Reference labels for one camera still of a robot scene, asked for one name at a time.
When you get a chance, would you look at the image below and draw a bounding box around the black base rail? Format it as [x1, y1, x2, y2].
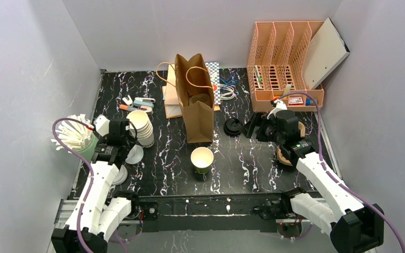
[136, 193, 303, 224]

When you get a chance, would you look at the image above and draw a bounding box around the orange file organizer rack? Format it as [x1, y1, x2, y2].
[247, 21, 324, 112]

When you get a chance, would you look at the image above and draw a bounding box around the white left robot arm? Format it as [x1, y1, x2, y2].
[51, 118, 138, 252]

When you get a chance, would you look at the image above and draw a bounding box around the green paper coffee cup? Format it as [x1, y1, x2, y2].
[190, 147, 214, 181]

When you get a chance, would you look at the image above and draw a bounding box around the black coffee cup lid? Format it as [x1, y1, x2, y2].
[223, 118, 243, 137]

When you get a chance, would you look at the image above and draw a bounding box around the cardboard cup carrier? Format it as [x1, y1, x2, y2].
[276, 121, 306, 166]

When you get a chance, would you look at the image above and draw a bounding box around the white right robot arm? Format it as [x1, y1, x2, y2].
[240, 100, 384, 252]

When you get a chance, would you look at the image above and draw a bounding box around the green cup of stirrers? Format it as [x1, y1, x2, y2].
[54, 120, 98, 161]

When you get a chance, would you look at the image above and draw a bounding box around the white lid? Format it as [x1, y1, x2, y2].
[112, 165, 128, 186]
[125, 144, 144, 164]

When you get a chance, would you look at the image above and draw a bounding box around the stack of white lids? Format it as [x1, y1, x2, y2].
[127, 110, 155, 148]

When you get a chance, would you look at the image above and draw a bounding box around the brown paper bag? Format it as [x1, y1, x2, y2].
[167, 53, 215, 143]

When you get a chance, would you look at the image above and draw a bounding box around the checkered paper sheet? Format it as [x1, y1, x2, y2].
[205, 62, 221, 105]

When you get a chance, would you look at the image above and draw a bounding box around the white folder board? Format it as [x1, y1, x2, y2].
[302, 18, 350, 90]

